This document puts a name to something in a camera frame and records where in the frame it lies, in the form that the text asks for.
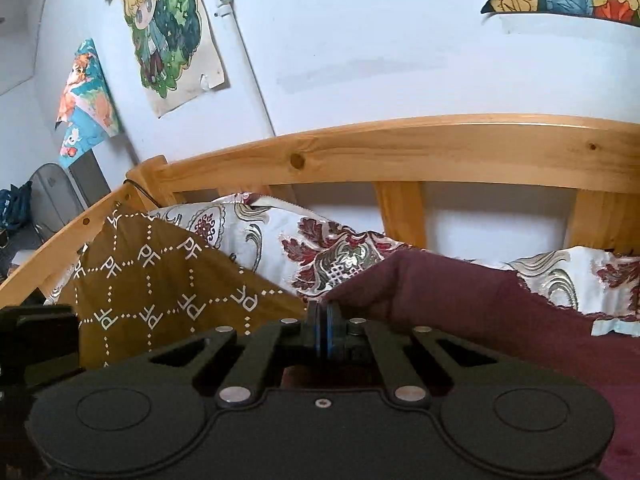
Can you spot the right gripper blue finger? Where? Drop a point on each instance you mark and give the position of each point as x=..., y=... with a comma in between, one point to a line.
x=294, y=338
x=347, y=335

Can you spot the maroon long sleeve shirt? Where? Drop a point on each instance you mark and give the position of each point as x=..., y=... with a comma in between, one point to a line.
x=496, y=310

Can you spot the brown PF patterned duvet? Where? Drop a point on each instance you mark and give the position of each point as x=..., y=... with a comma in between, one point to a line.
x=143, y=283

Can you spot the grey desk chair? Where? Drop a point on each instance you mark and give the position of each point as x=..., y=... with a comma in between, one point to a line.
x=54, y=201

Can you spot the orange blue anime poster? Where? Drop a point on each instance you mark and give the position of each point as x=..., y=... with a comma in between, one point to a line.
x=86, y=109

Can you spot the anime girl green poster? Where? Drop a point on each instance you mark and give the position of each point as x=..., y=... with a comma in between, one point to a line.
x=175, y=49

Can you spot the wooden bed frame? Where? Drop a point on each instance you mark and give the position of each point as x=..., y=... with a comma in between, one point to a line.
x=596, y=158

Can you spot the white wall conduit pipe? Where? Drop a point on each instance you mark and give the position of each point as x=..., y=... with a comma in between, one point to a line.
x=241, y=74

